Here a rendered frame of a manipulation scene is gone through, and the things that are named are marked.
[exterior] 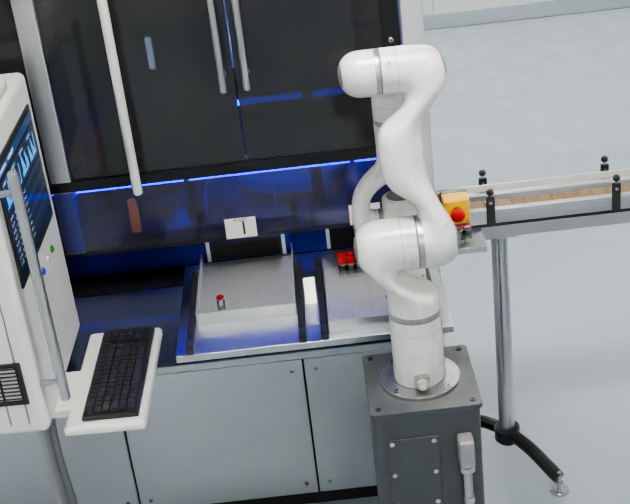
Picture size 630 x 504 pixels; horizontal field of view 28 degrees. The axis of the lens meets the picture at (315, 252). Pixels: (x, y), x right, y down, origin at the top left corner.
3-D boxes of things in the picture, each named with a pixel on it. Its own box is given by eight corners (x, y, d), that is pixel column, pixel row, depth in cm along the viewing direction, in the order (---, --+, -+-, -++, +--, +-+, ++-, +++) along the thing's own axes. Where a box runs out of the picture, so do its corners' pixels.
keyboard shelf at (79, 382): (62, 343, 344) (61, 335, 343) (163, 334, 343) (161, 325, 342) (32, 441, 305) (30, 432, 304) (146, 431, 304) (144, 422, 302)
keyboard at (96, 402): (104, 335, 341) (102, 328, 339) (155, 330, 340) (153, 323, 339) (82, 422, 305) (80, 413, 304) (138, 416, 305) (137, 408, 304)
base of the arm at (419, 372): (465, 396, 288) (461, 328, 280) (383, 406, 288) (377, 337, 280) (454, 352, 305) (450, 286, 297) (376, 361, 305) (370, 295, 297)
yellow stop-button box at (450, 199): (441, 214, 350) (439, 191, 347) (466, 211, 350) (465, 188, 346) (444, 226, 343) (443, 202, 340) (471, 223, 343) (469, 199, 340)
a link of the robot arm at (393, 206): (383, 254, 299) (422, 249, 299) (379, 204, 293) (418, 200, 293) (380, 238, 306) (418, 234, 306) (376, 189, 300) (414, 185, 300)
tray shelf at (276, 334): (185, 271, 356) (184, 266, 356) (430, 244, 356) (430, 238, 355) (176, 363, 314) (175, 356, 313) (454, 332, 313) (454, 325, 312)
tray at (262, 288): (202, 264, 355) (200, 253, 354) (293, 253, 355) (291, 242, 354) (197, 325, 325) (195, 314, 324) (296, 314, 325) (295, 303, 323)
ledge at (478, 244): (435, 234, 361) (434, 228, 360) (479, 229, 361) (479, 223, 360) (441, 256, 349) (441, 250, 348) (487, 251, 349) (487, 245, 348)
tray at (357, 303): (323, 268, 345) (322, 257, 344) (417, 258, 345) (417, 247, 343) (329, 333, 315) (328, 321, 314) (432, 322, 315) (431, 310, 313)
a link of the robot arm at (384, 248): (444, 321, 283) (438, 228, 272) (362, 331, 283) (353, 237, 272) (437, 295, 293) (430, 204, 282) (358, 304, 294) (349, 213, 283)
